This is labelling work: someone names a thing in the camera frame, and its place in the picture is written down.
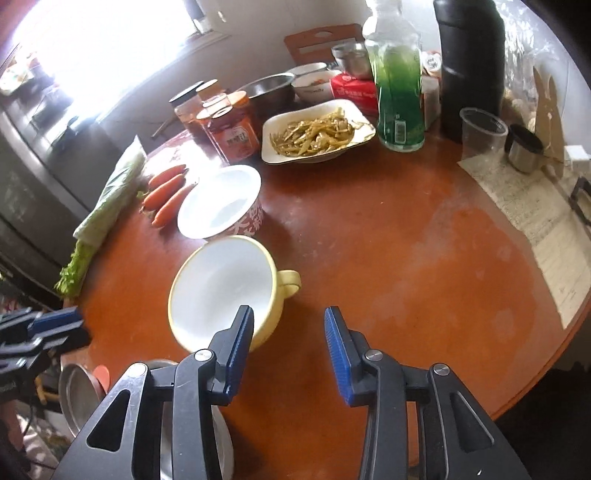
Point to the dark refrigerator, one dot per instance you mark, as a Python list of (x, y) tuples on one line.
[(37, 184)]

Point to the wooden chair back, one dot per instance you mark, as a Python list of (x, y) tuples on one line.
[(318, 37)]

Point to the orange carrot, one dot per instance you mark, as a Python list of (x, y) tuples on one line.
[(166, 175), (161, 191), (173, 205)]

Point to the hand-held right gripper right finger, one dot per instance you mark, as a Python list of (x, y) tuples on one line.
[(344, 360)]

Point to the large steel bowl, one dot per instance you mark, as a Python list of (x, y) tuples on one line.
[(78, 401)]

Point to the clear plastic cup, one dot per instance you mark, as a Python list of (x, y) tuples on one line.
[(482, 136)]

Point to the bright window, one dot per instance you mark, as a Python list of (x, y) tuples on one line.
[(92, 46)]

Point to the clear cellophane bag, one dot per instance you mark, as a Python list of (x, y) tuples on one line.
[(521, 50)]

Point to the black thermos flask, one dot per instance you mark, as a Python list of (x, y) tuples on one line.
[(471, 69)]

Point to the white patterned ceramic bowl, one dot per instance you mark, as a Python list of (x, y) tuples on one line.
[(314, 90)]

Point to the plain white ceramic bowl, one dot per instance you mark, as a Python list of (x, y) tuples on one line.
[(307, 68)]

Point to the bagged celery bundle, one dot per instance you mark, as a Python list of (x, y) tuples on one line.
[(111, 194)]

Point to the red jar with orange lid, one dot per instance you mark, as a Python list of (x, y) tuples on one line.
[(235, 138)]

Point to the steel thermos lid cup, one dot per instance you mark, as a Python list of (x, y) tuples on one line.
[(521, 152)]

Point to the plastic bottle with green liquid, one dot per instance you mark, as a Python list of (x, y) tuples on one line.
[(399, 92)]

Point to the black metal clip frame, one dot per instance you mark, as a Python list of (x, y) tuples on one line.
[(574, 196)]

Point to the white charger plug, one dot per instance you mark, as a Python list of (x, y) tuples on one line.
[(577, 154)]

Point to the printed paper sheet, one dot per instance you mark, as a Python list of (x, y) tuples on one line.
[(540, 217)]

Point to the small steel bowl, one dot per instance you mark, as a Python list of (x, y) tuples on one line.
[(268, 90)]

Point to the wooden rabbit ornament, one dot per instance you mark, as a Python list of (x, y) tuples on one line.
[(551, 120)]

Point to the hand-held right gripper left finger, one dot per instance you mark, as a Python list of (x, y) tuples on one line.
[(240, 355)]

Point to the red tissue pack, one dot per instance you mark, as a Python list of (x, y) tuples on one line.
[(353, 90)]

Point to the black-lidded glass jar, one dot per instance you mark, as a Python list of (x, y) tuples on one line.
[(184, 113)]

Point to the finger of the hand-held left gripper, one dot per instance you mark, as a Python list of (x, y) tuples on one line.
[(64, 341), (55, 321)]

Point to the white paper bowl red print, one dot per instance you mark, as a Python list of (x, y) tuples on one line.
[(217, 203)]

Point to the small white carton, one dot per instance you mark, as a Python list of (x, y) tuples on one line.
[(429, 97)]

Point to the white plate with cooked vegetables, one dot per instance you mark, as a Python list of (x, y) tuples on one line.
[(314, 134)]

